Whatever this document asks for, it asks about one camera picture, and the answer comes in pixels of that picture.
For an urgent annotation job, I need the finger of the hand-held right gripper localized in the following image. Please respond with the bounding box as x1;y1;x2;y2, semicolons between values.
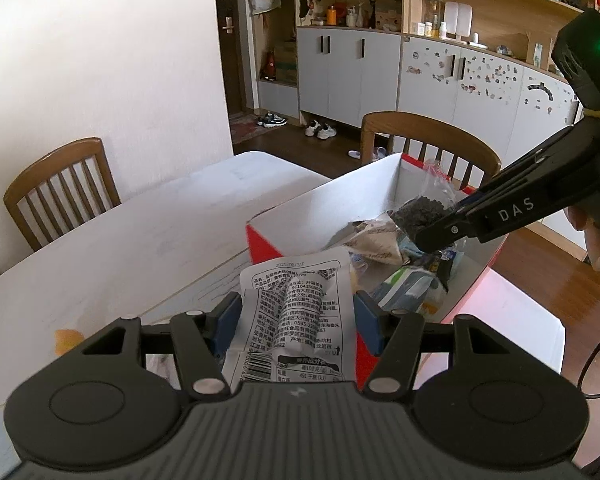
414;207;489;254
453;119;600;212

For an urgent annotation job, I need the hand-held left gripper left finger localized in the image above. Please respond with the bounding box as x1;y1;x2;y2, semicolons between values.
80;292;243;402

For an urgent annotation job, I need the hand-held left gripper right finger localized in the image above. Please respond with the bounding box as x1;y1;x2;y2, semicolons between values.
353;290;513;402

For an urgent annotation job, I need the clear bag with dark contents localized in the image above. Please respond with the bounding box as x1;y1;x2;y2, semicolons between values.
387;159;469;241

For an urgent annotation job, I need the black packet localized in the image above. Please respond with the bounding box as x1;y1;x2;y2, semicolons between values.
432;247;464;291

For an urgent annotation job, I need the white green packet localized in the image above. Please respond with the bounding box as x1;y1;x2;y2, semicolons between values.
370;266;439;311

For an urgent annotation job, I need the silver foil snack packet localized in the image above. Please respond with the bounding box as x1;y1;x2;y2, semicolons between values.
221;246;359;391

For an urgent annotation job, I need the brown paper packet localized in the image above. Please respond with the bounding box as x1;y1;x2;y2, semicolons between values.
342;217;411;267

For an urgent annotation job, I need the red cardboard shoe box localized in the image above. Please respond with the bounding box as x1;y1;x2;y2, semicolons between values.
243;152;509;392

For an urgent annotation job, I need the white marble desktop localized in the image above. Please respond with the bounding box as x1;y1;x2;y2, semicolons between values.
0;151;567;461

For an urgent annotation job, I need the person's right hand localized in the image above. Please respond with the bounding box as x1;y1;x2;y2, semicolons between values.
567;204;600;289

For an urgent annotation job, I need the wooden slat-back chair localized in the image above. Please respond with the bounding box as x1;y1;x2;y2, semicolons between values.
3;137;123;253
360;111;503;192

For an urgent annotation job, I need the white rectangular container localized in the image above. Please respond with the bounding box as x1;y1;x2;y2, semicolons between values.
443;0;474;36

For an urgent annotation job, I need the yellow plush toy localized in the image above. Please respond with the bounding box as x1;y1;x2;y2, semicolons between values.
54;329;89;357

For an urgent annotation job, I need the patterned door rug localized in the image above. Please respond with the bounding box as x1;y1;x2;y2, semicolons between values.
229;114;266;144

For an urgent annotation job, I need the cardboard carton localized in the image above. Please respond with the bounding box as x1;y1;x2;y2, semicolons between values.
274;42;299;84

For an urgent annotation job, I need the dark wooden door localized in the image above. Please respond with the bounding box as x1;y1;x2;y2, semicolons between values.
213;0;254;117

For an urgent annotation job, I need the black cable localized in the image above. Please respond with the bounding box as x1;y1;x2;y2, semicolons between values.
577;321;600;402

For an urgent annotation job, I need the wall cabinet unit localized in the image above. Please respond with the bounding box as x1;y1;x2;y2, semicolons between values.
256;0;600;262

